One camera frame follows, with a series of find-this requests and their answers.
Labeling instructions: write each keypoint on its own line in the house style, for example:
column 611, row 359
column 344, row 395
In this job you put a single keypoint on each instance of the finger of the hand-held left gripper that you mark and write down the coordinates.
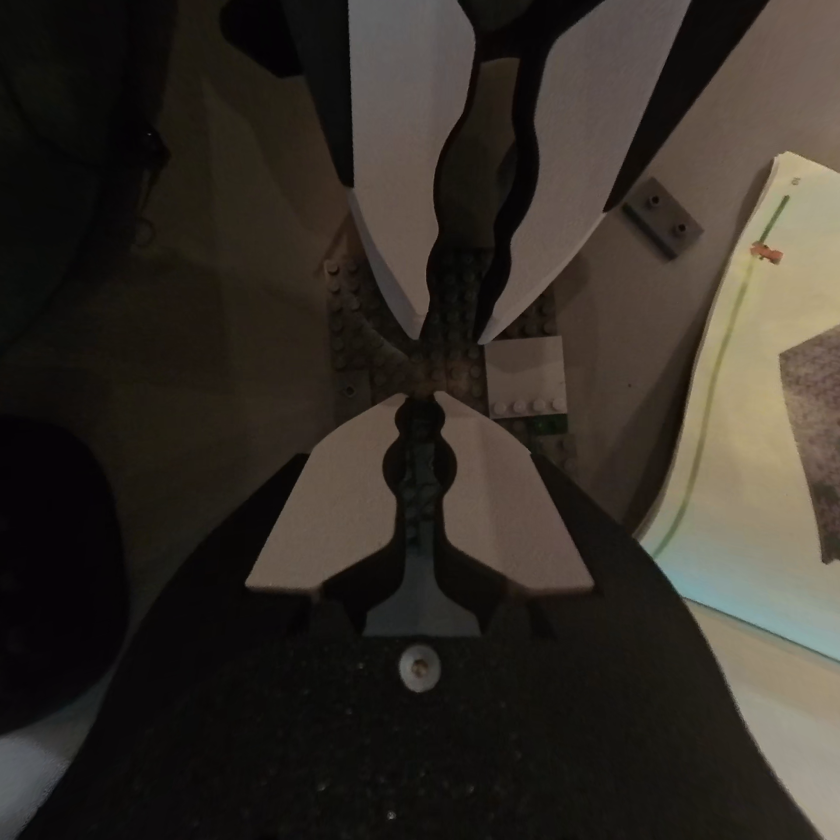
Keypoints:
column 577, row 164
column 394, row 131

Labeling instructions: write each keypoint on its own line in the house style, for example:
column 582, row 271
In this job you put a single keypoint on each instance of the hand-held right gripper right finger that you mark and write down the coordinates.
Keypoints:
column 512, row 518

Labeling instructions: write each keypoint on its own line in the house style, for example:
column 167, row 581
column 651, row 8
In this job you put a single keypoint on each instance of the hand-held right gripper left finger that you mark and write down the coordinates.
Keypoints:
column 328, row 518

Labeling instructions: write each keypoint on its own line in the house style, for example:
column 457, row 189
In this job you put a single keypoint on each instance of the grey studded brick baseplate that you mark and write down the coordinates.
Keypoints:
column 354, row 328

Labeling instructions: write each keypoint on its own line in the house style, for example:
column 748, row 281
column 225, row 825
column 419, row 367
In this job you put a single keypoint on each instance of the grey two-hole brick tile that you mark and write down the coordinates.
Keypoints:
column 663, row 216

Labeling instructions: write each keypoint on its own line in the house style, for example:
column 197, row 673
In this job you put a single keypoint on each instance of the brick instruction booklet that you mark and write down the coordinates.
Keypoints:
column 754, row 426

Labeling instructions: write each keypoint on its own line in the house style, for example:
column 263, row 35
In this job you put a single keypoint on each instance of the dark round object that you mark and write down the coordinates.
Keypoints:
column 52, row 577

